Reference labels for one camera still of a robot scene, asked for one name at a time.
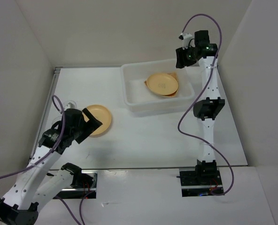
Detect white plastic bin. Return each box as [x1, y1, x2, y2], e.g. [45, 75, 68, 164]
[120, 59, 195, 114]

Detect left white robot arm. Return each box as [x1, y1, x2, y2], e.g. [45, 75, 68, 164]
[0, 108, 102, 225]

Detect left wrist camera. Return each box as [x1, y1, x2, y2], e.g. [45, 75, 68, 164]
[66, 102, 76, 109]

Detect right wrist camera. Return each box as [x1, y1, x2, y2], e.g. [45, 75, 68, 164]
[178, 33, 193, 49]

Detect aluminium table edge rail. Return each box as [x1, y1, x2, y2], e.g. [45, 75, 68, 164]
[29, 67, 62, 160]

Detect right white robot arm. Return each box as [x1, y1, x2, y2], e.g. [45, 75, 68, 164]
[176, 30, 225, 185]

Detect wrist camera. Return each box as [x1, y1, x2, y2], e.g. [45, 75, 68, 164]
[66, 102, 76, 109]
[178, 33, 193, 49]

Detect woven bamboo basket tray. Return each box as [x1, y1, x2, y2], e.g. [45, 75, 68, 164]
[143, 72, 179, 98]

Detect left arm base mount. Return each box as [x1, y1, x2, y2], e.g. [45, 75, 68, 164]
[46, 170, 98, 199]

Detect clear plastic cup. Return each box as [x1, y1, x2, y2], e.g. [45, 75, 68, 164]
[63, 100, 77, 111]
[52, 116, 62, 128]

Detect yellow plastic plate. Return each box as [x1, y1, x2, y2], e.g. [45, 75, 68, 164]
[146, 73, 179, 97]
[86, 105, 112, 137]

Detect front clear plastic cup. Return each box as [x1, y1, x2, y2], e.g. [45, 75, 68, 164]
[52, 116, 62, 128]

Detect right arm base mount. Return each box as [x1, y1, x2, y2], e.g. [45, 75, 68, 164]
[176, 168, 224, 197]

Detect rear clear plastic cup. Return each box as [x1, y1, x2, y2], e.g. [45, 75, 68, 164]
[63, 100, 77, 111]

